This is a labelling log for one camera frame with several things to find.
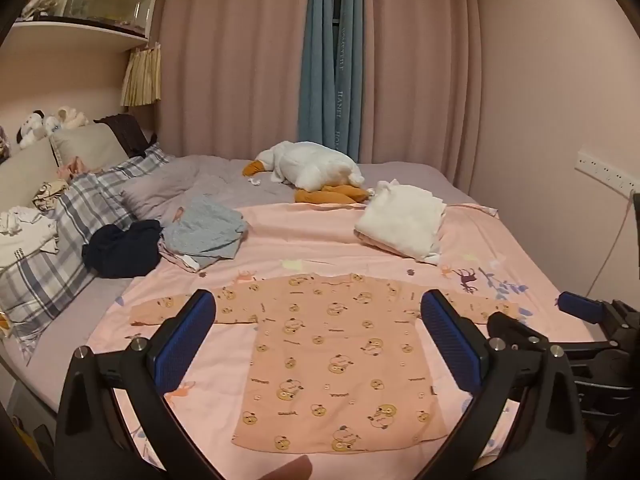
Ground yellow pleated curtain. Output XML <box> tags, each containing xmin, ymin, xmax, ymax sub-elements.
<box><xmin>121</xmin><ymin>42</ymin><xmax>163</xmax><ymax>107</ymax></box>

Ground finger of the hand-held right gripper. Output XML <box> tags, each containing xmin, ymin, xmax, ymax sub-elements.
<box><xmin>486</xmin><ymin>311</ymin><xmax>553</xmax><ymax>356</ymax></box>
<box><xmin>557</xmin><ymin>291</ymin><xmax>633</xmax><ymax>341</ymax></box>

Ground white wall shelf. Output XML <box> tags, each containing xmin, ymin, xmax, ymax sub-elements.
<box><xmin>0</xmin><ymin>0</ymin><xmax>168</xmax><ymax>53</ymax></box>

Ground beige headboard cushion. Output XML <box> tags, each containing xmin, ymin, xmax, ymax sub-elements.
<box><xmin>0</xmin><ymin>137</ymin><xmax>61</xmax><ymax>201</ymax></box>
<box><xmin>50</xmin><ymin>122</ymin><xmax>131</xmax><ymax>168</ymax></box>

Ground small patterned cloth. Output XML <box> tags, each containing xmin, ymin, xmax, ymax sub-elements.
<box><xmin>32</xmin><ymin>180</ymin><xmax>69</xmax><ymax>211</ymax></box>

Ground grey pillow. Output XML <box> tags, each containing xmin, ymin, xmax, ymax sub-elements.
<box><xmin>121</xmin><ymin>172</ymin><xmax>221</xmax><ymax>221</ymax></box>

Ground white folded cloth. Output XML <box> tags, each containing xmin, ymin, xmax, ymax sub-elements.
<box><xmin>354</xmin><ymin>179</ymin><xmax>448</xmax><ymax>266</ymax></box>

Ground pink animal print blanket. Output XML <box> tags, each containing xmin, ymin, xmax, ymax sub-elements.
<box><xmin>82</xmin><ymin>202</ymin><xmax>596</xmax><ymax>480</ymax></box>

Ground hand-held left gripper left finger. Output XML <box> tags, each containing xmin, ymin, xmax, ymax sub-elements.
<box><xmin>54</xmin><ymin>288</ymin><xmax>221</xmax><ymax>480</ymax></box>

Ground brown knitted cloth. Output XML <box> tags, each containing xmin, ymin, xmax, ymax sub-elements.
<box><xmin>92</xmin><ymin>114</ymin><xmax>156</xmax><ymax>158</ymax></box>

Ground light blue clothes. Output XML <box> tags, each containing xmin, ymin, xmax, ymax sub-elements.
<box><xmin>157</xmin><ymin>195</ymin><xmax>249</xmax><ymax>273</ymax></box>

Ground thin cable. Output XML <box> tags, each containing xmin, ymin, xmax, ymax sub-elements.
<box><xmin>587</xmin><ymin>195</ymin><xmax>633</xmax><ymax>293</ymax></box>

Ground plaid grey blanket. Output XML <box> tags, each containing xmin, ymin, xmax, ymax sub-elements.
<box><xmin>0</xmin><ymin>142</ymin><xmax>173</xmax><ymax>356</ymax></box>

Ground white power strip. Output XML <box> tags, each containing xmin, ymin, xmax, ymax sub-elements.
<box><xmin>575</xmin><ymin>149</ymin><xmax>640</xmax><ymax>196</ymax></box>

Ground white goose plush toy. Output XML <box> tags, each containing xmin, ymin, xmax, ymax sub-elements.
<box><xmin>242</xmin><ymin>141</ymin><xmax>376</xmax><ymax>207</ymax></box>

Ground beige plush toy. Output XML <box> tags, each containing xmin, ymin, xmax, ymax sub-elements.
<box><xmin>52</xmin><ymin>106</ymin><xmax>91</xmax><ymax>131</ymax></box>

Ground dark navy cloth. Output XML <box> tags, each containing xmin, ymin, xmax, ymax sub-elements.
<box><xmin>81</xmin><ymin>219</ymin><xmax>165</xmax><ymax>280</ymax></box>

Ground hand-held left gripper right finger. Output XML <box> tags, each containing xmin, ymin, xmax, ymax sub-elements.
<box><xmin>420</xmin><ymin>288</ymin><xmax>586</xmax><ymax>480</ymax></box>

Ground white crumpled clothes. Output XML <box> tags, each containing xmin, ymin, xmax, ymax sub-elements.
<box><xmin>0</xmin><ymin>206</ymin><xmax>60</xmax><ymax>268</ymax></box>

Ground peach duck print shirt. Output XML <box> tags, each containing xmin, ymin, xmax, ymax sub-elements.
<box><xmin>129</xmin><ymin>272</ymin><xmax>521</xmax><ymax>456</ymax></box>

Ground blue curtain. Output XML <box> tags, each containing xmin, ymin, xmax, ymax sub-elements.
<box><xmin>298</xmin><ymin>0</ymin><xmax>366</xmax><ymax>163</ymax></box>

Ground small pink cloth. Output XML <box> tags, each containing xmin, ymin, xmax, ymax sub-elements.
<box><xmin>57</xmin><ymin>156</ymin><xmax>87</xmax><ymax>179</ymax></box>

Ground pink curtain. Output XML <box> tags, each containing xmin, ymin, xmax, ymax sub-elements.
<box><xmin>152</xmin><ymin>0</ymin><xmax>313</xmax><ymax>163</ymax></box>
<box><xmin>357</xmin><ymin>0</ymin><xmax>483</xmax><ymax>193</ymax></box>

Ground black and white plush toy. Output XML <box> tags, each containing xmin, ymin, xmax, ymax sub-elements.
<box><xmin>17</xmin><ymin>110</ymin><xmax>58</xmax><ymax>148</ymax></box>

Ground bed with grey sheet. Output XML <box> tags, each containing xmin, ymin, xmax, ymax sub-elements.
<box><xmin>0</xmin><ymin>152</ymin><xmax>481</xmax><ymax>411</ymax></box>

